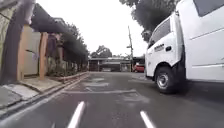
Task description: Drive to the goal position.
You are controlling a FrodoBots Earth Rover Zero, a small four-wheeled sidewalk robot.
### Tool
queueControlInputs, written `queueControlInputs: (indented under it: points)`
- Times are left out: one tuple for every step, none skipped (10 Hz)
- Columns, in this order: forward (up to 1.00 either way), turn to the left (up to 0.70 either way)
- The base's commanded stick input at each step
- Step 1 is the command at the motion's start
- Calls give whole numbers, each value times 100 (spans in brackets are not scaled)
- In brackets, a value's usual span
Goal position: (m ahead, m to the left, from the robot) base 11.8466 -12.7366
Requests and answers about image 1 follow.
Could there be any low building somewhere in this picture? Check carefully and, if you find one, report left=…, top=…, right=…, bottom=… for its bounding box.
left=87, top=57, right=133, bottom=73

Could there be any utility pole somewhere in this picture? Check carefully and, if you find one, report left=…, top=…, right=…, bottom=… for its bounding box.
left=126, top=25, right=135, bottom=72

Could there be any red car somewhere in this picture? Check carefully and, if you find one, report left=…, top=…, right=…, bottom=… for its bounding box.
left=132, top=63, right=146, bottom=74

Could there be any grey asphalt road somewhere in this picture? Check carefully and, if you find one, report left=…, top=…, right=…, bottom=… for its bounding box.
left=0, top=71, right=224, bottom=128

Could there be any dark overhanging hedge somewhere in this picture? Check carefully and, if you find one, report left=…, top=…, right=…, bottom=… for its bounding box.
left=30, top=3, right=90, bottom=75

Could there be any robot's own part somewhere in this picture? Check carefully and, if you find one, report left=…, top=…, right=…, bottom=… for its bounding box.
left=139, top=110, right=156, bottom=128
left=67, top=100, right=86, bottom=128

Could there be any large dark tree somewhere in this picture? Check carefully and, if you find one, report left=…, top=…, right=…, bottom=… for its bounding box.
left=119, top=0, right=181, bottom=43

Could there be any white van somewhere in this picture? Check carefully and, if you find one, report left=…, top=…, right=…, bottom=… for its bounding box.
left=144, top=0, right=224, bottom=95

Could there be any concrete pavement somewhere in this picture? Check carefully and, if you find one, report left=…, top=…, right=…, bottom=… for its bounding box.
left=0, top=71, right=90, bottom=118

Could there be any wall with brown pillars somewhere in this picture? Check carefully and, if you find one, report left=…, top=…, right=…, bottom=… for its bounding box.
left=0, top=0, right=66, bottom=86

